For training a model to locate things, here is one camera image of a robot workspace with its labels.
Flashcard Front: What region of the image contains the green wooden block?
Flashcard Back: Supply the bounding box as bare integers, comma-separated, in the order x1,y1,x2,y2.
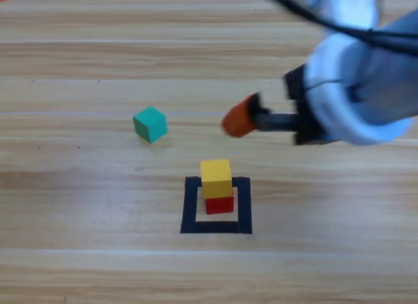
132,106,169,144

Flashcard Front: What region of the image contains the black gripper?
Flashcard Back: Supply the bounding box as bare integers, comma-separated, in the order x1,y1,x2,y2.
221,63,340,146

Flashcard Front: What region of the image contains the yellow wooden block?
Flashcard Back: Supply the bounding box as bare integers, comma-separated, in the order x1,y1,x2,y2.
199,158,233,199

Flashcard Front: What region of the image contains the red wooden block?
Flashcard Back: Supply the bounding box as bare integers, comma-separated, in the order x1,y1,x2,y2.
204,190,235,215

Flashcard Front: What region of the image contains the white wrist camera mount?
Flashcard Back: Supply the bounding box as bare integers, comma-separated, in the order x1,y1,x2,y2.
287,0,415,146

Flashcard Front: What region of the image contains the black tape square outline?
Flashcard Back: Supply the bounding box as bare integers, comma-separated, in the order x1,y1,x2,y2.
180,176,253,235

